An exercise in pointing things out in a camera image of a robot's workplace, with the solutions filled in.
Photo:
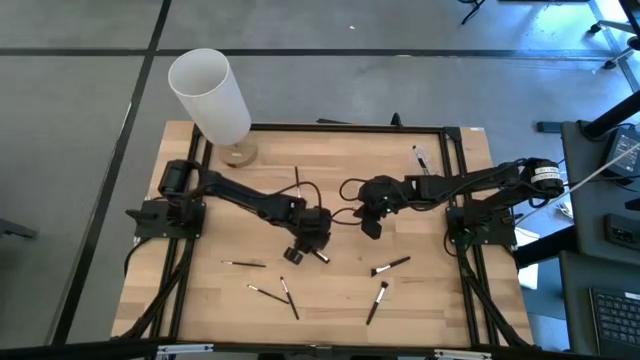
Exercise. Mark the black desk beam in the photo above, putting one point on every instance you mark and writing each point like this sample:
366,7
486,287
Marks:
545,247

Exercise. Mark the grey desk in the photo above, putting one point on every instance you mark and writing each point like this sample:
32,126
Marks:
590,210
575,310

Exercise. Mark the fluffy black makeup brush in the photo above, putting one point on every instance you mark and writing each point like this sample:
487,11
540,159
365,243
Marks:
375,306
395,263

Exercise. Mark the black diagonal frame brace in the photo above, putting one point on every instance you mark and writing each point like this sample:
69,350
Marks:
492,302
159,300

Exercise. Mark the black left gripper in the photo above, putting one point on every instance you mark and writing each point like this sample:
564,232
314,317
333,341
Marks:
312,222

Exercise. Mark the black makeup brush silver ferrule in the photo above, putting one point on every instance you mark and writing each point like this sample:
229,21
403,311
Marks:
421,161

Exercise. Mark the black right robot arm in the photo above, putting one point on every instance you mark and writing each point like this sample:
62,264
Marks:
465,182

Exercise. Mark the silver metal bracket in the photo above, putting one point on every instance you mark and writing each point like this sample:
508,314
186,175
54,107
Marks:
462,354
185,349

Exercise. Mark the thick black pole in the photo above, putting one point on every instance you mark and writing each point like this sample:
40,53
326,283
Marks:
610,117

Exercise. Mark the small black floor box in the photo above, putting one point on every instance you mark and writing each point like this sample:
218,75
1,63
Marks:
549,126

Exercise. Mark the angled black makeup brush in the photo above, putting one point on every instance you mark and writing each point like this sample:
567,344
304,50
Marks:
322,257

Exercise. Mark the grey floor object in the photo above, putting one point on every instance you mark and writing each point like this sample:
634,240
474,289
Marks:
15,230

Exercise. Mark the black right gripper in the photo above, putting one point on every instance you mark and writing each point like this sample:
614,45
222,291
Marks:
382,195

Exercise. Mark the computer keyboard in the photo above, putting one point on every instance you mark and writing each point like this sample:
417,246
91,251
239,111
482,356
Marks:
617,320

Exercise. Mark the black tripod leg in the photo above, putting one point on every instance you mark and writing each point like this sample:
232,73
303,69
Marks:
474,10

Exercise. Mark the black flat bar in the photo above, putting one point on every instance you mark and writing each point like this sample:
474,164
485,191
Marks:
330,121

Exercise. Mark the white rod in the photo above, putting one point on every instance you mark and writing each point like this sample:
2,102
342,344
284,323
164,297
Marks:
600,170

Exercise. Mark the thin black makeup brush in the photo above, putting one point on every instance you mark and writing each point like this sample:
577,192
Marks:
250,264
270,295
297,180

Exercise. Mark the black clamp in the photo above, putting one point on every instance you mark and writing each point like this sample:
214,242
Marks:
396,120

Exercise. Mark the black desk device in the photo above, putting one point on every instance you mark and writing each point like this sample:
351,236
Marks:
622,232

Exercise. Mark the grey tablet device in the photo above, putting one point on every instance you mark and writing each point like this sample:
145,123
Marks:
625,150

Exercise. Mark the office chair base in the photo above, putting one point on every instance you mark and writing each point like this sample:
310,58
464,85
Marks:
617,56

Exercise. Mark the black aluminium table frame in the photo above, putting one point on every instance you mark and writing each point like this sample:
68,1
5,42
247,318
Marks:
350,128

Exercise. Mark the black brush long silver ferrule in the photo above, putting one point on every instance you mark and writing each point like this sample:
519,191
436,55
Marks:
290,300

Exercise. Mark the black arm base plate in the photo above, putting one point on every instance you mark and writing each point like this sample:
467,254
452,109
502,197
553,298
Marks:
150,225
492,232

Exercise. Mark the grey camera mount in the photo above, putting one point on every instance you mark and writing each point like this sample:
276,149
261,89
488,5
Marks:
321,351

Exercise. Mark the black crossbeam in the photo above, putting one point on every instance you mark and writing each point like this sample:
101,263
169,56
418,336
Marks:
75,350

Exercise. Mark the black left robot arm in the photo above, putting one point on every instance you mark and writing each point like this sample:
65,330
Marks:
240,192

